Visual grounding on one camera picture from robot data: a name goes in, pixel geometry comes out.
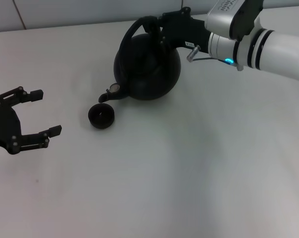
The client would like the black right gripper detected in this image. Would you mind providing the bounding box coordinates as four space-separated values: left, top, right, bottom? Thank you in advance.
145 7 212 58

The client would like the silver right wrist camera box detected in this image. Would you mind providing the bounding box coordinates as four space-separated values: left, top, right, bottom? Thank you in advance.
205 0 264 42

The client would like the grey cable with metal plugs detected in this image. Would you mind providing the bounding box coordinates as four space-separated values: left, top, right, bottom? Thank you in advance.
186 45 244 72

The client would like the small dark brown teacup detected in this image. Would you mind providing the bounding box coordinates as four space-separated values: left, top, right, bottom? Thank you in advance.
88 103 115 129

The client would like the black round teapot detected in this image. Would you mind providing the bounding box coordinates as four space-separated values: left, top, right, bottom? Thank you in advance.
98 16 182 104

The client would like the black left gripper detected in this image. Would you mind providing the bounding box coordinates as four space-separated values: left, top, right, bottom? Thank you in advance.
0 86 62 156

